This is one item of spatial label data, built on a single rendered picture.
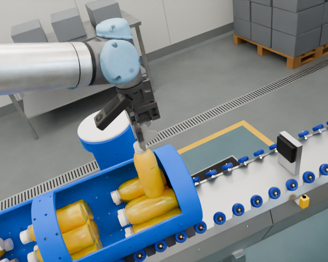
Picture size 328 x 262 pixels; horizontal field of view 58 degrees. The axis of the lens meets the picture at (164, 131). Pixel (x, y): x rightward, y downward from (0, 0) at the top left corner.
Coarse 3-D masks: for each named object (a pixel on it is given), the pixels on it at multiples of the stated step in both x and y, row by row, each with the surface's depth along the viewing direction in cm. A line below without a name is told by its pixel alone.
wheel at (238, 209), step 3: (234, 204) 105; (237, 204) 104; (240, 204) 104; (234, 207) 104; (237, 207) 104; (240, 207) 104; (243, 207) 104; (234, 210) 104; (237, 210) 104; (240, 210) 104; (243, 210) 104; (234, 213) 104; (237, 213) 104; (240, 213) 104; (243, 213) 104
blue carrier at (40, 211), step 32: (128, 160) 99; (160, 160) 92; (64, 192) 102; (96, 192) 109; (192, 192) 88; (0, 224) 101; (32, 224) 83; (160, 224) 88; (192, 224) 94; (64, 256) 82; (96, 256) 85
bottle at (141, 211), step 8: (168, 192) 94; (144, 200) 94; (152, 200) 93; (160, 200) 93; (168, 200) 93; (176, 200) 94; (128, 208) 94; (136, 208) 92; (144, 208) 92; (152, 208) 92; (160, 208) 92; (168, 208) 93; (128, 216) 92; (136, 216) 91; (144, 216) 92; (152, 216) 93; (128, 224) 93; (136, 224) 93
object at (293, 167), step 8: (280, 136) 113; (288, 136) 112; (280, 144) 114; (288, 144) 109; (296, 144) 108; (280, 152) 116; (288, 152) 110; (296, 152) 108; (280, 160) 121; (288, 160) 112; (296, 160) 111; (288, 168) 118; (296, 168) 113
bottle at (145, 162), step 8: (136, 152) 87; (144, 152) 86; (152, 152) 89; (136, 160) 87; (144, 160) 86; (152, 160) 87; (136, 168) 89; (144, 168) 87; (152, 168) 88; (144, 176) 89; (152, 176) 89; (160, 176) 92; (144, 184) 91; (152, 184) 90; (160, 184) 92; (144, 192) 95; (152, 192) 92; (160, 192) 93
